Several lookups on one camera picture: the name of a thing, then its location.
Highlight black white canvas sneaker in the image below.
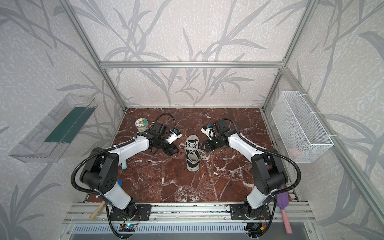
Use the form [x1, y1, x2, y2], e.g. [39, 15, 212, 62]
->
[185, 135, 201, 172]

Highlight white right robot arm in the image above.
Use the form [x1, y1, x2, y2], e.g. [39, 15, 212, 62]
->
[202, 119, 302, 220]

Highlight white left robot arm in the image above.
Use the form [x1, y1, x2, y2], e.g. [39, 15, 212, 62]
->
[71, 113, 182, 220]

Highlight blue toy spatula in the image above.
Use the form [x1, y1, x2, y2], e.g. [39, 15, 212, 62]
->
[89, 180, 123, 221]

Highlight pink object in basket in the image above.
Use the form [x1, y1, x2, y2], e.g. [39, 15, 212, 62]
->
[288, 147, 302, 159]

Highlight green circuit board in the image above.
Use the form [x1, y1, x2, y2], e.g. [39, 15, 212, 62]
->
[118, 223, 138, 233]

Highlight purple pink toy shovel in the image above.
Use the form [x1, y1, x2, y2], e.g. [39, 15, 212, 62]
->
[277, 192, 293, 235]

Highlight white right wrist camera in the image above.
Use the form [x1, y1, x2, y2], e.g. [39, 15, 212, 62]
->
[201, 124, 216, 140]

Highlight white wire mesh basket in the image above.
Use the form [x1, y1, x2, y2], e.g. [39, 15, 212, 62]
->
[271, 91, 334, 164]

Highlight aluminium horizontal frame bar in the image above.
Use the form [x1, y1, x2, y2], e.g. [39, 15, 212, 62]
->
[100, 61, 283, 69]

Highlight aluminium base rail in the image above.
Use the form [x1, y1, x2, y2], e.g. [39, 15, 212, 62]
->
[61, 200, 316, 224]

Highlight clear plastic wall tray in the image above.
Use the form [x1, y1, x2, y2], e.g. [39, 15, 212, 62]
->
[9, 94, 98, 163]

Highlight aluminium frame post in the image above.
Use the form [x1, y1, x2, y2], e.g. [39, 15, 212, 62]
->
[261, 0, 319, 110]

